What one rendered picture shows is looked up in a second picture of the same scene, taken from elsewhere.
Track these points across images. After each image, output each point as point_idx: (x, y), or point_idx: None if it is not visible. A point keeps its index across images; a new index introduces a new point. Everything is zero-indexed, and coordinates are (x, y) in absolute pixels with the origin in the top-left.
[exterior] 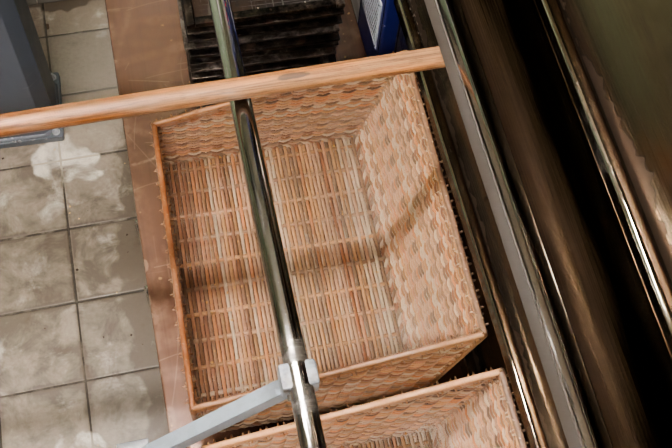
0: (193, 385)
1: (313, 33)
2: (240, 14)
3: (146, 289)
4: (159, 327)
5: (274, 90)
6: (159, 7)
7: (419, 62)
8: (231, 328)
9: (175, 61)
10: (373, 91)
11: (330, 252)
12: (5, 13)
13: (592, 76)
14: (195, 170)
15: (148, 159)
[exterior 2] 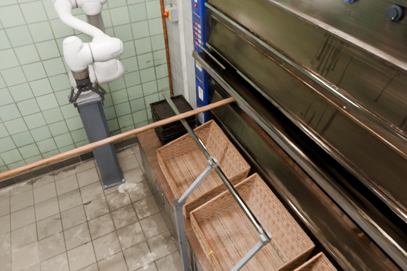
0: None
1: (189, 121)
2: None
3: (162, 194)
4: (169, 198)
5: (189, 114)
6: (149, 132)
7: (218, 103)
8: None
9: (156, 142)
10: (206, 132)
11: None
12: (110, 144)
13: (254, 81)
14: (168, 163)
15: (155, 163)
